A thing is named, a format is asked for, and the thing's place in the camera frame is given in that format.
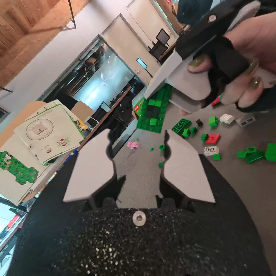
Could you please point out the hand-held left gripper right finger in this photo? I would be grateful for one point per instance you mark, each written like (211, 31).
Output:
(185, 172)

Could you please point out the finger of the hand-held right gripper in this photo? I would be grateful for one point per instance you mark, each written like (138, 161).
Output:
(162, 75)

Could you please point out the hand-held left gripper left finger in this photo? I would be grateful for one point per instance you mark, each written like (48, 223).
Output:
(92, 170)

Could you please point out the white printed lego tile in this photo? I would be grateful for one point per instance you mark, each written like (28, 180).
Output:
(211, 149)

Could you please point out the green tiled lego plate assembly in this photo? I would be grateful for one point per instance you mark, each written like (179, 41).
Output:
(159, 120)

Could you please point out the small green lego pieces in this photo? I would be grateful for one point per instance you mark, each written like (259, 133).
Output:
(213, 121)

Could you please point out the green lego box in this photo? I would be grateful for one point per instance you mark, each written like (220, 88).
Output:
(139, 107)

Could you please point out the red lego plate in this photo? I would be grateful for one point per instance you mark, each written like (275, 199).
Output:
(213, 138)

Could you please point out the pink lego pig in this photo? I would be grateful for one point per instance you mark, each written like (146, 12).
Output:
(132, 145)

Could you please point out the lego instruction booklet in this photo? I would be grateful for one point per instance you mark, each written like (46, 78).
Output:
(49, 133)

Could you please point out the red and green lego piece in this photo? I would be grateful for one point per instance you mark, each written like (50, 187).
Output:
(216, 101)

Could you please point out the white lego piece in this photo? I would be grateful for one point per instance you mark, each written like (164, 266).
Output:
(226, 118)

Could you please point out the blurred green lego cluster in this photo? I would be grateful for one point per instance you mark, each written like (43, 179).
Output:
(254, 155)

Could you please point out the grey flat lego tile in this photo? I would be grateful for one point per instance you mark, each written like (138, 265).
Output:
(245, 121)

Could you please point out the person's right hand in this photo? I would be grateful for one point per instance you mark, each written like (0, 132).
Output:
(258, 38)

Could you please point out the black office chair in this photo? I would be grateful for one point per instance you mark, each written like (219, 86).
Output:
(158, 48)

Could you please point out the yellow leaflet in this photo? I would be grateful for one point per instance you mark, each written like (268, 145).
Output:
(80, 125)

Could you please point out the tan rounded board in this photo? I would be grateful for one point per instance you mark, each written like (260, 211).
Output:
(21, 112)
(83, 110)

